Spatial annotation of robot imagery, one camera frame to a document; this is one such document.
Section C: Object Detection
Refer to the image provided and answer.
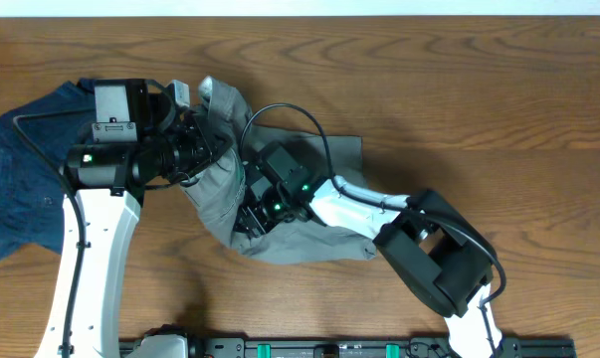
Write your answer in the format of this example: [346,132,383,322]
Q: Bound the grey shorts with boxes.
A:
[178,75,378,266]

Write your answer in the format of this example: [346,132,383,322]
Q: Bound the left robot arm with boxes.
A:
[37,79,231,357]

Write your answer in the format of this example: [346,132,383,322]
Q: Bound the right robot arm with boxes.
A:
[235,143,504,357]

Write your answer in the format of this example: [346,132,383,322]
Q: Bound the folded navy blue shorts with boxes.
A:
[0,79,96,261]

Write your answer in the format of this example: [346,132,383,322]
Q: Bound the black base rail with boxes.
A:
[119,323,577,358]

